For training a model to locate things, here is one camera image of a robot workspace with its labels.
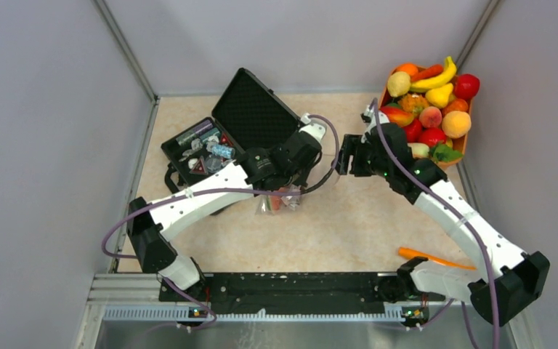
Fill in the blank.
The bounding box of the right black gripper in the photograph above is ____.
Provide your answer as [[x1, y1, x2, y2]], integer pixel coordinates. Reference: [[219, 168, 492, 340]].
[[332, 134, 392, 179]]

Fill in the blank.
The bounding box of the toy watermelon slice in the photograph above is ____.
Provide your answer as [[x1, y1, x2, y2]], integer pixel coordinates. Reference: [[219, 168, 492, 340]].
[[259, 196, 288, 214]]

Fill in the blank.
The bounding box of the clear zip top bag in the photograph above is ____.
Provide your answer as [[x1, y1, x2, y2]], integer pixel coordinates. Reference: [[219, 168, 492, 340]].
[[254, 159, 342, 217]]

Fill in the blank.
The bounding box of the red yellow toy mango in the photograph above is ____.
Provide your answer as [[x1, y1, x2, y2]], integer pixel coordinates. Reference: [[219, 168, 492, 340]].
[[379, 106, 415, 127]]

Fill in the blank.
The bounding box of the red toy bell pepper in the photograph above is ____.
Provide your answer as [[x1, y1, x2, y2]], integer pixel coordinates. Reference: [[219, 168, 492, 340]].
[[403, 118, 424, 143]]

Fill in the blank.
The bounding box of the red toy tomato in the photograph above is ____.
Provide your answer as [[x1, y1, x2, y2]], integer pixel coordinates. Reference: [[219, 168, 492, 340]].
[[418, 128, 447, 148]]

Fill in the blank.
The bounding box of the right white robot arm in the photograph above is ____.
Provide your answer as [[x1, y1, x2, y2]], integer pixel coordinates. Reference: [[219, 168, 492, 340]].
[[337, 123, 551, 326]]

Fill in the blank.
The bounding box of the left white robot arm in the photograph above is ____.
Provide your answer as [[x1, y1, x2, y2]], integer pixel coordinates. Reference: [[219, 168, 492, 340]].
[[127, 124, 326, 301]]

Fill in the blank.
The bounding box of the pale green toy eggplant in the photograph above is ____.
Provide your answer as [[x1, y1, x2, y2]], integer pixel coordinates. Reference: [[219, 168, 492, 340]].
[[408, 143, 430, 159]]

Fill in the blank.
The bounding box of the black poker chip case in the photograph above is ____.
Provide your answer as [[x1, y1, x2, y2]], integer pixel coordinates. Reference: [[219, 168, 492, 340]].
[[161, 68, 302, 194]]

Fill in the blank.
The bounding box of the green toy leaf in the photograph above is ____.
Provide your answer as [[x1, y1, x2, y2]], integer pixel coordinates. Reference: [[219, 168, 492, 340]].
[[429, 143, 464, 164]]

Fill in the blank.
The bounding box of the orange fruit basket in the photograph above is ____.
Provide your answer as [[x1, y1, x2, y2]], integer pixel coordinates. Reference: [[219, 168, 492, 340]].
[[379, 63, 480, 169]]

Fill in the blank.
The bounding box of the yellow toy banana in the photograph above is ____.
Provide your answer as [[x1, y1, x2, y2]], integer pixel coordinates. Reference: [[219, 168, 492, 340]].
[[409, 56, 457, 93]]

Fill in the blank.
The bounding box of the yellow toy pear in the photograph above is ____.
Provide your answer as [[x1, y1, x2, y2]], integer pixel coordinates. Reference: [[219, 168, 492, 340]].
[[425, 83, 454, 108]]

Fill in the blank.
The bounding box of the toy peach orange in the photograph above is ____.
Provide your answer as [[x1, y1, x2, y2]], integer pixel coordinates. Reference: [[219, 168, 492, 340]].
[[441, 111, 472, 139]]

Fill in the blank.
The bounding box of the small orange toy carrot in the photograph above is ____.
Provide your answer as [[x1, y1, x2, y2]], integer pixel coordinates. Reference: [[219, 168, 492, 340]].
[[411, 64, 444, 83]]

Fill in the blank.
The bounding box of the red toy apple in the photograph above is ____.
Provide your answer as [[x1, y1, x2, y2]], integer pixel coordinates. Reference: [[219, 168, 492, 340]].
[[453, 73, 480, 100]]

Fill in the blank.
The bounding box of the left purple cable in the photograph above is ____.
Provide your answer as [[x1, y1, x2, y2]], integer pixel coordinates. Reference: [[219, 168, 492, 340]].
[[102, 113, 341, 333]]

